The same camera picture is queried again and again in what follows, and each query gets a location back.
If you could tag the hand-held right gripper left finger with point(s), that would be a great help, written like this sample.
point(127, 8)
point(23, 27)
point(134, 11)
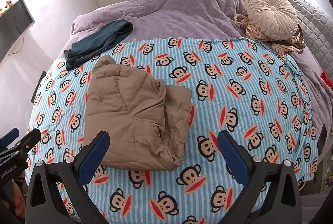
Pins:
point(92, 152)

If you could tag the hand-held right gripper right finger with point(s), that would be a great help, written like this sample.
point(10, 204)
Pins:
point(232, 153)

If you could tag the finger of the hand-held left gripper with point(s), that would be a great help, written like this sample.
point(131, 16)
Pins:
point(9, 136)
point(30, 140)

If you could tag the tan puffer jacket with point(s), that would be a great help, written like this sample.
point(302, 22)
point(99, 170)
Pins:
point(135, 109)

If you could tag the person's left hand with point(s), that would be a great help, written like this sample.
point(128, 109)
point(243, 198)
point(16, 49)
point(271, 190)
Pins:
point(18, 200)

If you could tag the blue striped monkey-print blanket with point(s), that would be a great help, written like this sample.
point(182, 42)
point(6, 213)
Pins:
point(234, 78)

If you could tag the dark flat object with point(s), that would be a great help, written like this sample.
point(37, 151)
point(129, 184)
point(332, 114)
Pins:
point(322, 139)

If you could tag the dark blue jeans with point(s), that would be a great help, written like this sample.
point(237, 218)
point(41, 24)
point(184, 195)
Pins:
point(98, 40)

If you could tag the small red cloth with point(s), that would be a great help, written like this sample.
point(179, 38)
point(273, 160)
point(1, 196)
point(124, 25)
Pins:
point(325, 77)

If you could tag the small toys on television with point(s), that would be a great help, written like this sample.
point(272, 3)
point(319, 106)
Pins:
point(6, 4)

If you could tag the round beige pleated cushion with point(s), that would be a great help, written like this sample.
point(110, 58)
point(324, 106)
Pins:
point(271, 14)

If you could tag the purple fleece duvet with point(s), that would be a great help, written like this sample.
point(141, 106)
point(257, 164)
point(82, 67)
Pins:
point(182, 10)

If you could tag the grey quilted headboard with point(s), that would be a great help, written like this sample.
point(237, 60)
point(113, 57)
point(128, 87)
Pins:
point(312, 15)

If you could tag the wall-mounted television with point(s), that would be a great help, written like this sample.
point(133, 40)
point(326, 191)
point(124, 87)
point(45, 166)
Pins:
point(13, 26)

